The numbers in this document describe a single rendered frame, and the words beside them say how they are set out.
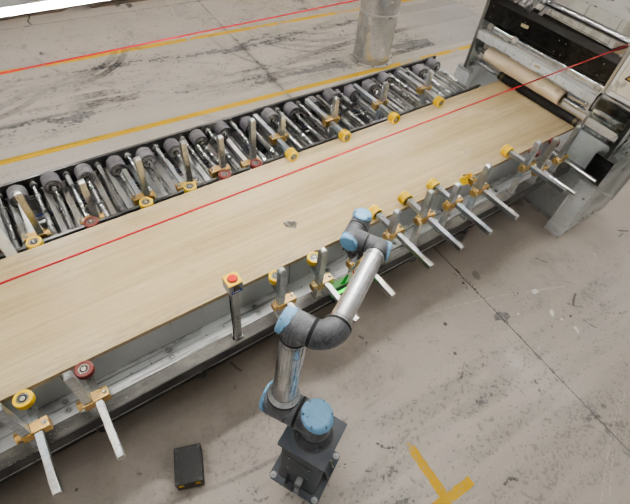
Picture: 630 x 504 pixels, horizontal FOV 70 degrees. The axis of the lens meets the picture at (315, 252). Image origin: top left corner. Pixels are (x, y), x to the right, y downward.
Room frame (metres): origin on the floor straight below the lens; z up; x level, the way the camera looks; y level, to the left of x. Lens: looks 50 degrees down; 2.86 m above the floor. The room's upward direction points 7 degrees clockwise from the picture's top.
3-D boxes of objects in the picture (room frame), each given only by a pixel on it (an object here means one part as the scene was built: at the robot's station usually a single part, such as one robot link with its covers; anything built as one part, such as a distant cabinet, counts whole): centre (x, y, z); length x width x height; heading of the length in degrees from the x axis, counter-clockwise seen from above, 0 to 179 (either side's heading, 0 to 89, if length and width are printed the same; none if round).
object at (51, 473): (0.46, 1.02, 0.81); 0.44 x 0.03 x 0.04; 40
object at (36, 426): (0.52, 1.09, 0.81); 0.14 x 0.06 x 0.05; 130
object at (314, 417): (0.73, -0.10, 0.79); 0.17 x 0.15 x 0.18; 70
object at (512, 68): (3.57, -1.68, 1.05); 1.43 x 0.12 x 0.12; 40
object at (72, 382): (0.67, 0.91, 0.86); 0.04 x 0.04 x 0.48; 40
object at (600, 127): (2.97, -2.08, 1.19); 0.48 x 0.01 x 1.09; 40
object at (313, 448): (0.73, -0.11, 0.65); 0.19 x 0.19 x 0.10
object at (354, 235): (1.39, -0.17, 1.33); 0.12 x 0.12 x 0.09; 70
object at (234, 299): (1.14, 0.35, 0.93); 0.05 x 0.05 x 0.45; 40
